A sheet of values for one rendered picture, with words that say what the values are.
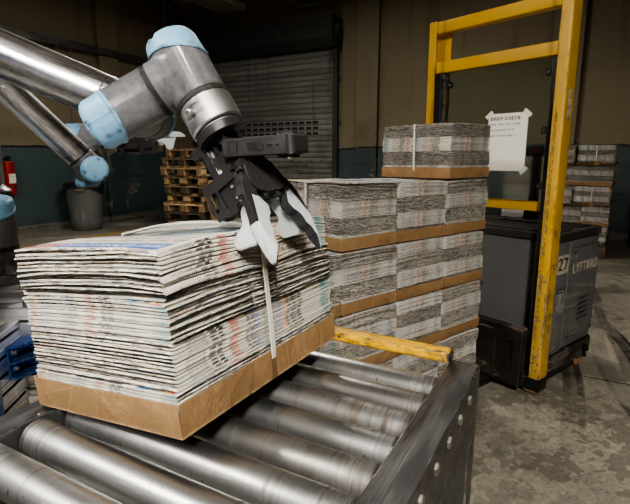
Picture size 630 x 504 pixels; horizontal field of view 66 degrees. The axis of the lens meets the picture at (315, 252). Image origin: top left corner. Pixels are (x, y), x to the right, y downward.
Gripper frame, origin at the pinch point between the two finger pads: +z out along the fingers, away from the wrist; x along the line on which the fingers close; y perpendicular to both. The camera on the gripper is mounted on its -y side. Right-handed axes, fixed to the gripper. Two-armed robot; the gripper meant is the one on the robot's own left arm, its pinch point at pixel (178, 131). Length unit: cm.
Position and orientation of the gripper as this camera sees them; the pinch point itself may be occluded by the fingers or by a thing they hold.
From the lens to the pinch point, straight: 176.9
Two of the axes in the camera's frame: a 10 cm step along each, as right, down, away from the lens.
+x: 5.4, 2.9, -7.9
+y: -0.7, 9.5, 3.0
